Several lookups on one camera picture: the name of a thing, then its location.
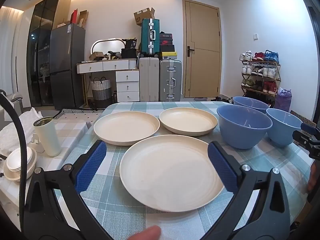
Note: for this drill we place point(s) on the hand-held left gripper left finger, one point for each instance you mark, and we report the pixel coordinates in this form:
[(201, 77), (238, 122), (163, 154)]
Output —
[(91, 165)]

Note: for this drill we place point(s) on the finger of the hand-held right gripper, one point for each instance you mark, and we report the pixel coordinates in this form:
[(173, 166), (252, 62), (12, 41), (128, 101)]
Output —
[(302, 137), (310, 127)]

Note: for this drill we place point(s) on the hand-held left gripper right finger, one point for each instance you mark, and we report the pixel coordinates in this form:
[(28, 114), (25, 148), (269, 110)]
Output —
[(222, 165)]

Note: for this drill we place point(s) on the light blue bowl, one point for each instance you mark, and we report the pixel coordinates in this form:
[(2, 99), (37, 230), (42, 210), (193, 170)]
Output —
[(282, 127)]

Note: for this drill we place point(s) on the cream round plate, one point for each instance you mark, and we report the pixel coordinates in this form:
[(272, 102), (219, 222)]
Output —
[(125, 127), (187, 121), (170, 172)]

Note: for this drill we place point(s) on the person's right hand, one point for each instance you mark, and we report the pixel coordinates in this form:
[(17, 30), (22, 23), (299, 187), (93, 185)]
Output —
[(313, 177)]

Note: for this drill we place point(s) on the person's left hand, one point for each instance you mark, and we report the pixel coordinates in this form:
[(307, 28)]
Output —
[(147, 233)]

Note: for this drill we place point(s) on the patterned paper bag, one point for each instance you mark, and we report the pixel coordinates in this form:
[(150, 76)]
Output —
[(300, 116)]

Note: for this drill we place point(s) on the purple plastic bag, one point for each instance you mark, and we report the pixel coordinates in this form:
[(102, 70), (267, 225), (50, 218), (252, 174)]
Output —
[(283, 100)]

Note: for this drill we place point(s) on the beige plaid tablecloth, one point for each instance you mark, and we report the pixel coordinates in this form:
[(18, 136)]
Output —
[(65, 135)]

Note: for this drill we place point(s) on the white tumbler cup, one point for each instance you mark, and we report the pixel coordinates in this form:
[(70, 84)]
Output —
[(48, 140)]

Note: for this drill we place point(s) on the cream dotted mat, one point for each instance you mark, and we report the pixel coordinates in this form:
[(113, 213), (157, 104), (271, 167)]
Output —
[(77, 117)]

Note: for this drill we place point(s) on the shoe rack with shoes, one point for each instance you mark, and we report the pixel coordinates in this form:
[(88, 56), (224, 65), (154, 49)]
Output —
[(270, 86)]

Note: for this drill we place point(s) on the white plastic holder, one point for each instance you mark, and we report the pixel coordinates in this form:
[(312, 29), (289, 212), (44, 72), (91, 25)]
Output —
[(35, 143)]

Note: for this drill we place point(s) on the scattered dark shoes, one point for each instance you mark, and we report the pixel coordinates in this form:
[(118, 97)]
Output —
[(221, 99)]

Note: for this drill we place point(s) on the dark water bottle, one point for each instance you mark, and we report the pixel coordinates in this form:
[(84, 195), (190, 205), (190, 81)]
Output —
[(114, 97)]

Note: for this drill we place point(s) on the small white bowl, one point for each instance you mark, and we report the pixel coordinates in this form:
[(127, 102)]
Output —
[(18, 158)]

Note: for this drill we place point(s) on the woven laundry basket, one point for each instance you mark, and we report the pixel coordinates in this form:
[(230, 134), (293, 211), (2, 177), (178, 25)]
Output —
[(101, 92)]

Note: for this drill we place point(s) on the white crumpled plastic bag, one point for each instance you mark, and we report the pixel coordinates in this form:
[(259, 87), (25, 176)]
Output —
[(15, 135)]

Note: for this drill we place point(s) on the tan wooden door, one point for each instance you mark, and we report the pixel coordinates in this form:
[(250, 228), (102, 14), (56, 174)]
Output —
[(202, 67)]

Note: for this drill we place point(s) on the silver suitcase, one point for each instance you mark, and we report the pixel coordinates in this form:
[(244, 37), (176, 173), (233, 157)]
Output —
[(170, 80)]

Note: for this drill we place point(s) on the white vanity desk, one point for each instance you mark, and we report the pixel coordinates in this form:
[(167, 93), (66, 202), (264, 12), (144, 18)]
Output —
[(110, 66)]

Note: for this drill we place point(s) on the grey refrigerator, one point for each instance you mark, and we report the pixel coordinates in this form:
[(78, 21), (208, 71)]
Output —
[(66, 67)]

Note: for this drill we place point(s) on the beige suitcase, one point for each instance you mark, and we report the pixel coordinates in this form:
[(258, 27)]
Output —
[(148, 80)]

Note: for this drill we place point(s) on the grey padded chair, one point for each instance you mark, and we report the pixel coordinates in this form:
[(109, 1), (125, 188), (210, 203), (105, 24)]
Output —
[(13, 96)]

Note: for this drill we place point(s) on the small open cardboard box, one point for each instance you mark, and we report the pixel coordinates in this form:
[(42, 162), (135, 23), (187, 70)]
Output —
[(96, 56)]

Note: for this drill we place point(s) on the black bag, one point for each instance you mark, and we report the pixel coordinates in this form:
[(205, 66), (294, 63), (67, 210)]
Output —
[(128, 53)]

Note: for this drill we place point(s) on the oval vanity mirror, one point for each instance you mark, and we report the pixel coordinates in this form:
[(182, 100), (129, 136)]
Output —
[(105, 46)]

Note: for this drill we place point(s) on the black glass cabinet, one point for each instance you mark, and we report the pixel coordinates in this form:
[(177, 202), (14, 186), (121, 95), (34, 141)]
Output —
[(40, 55)]

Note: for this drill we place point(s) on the yellow shoe box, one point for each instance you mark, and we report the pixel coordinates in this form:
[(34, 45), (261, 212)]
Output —
[(169, 55)]

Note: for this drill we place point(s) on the black printed box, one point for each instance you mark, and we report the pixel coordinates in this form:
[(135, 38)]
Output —
[(131, 43)]

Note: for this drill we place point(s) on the black shoe box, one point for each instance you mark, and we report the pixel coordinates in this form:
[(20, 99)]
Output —
[(168, 48), (166, 36)]

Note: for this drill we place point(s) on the teal suitcase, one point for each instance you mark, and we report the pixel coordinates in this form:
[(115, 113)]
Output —
[(146, 37)]

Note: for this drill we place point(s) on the flat cardboard box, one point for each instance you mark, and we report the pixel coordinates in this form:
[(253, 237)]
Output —
[(83, 18)]

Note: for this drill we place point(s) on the red paper bag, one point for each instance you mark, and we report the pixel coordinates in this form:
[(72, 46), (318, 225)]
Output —
[(74, 17)]

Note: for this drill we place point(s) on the printed cardboard box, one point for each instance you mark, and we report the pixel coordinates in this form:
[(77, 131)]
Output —
[(143, 16)]

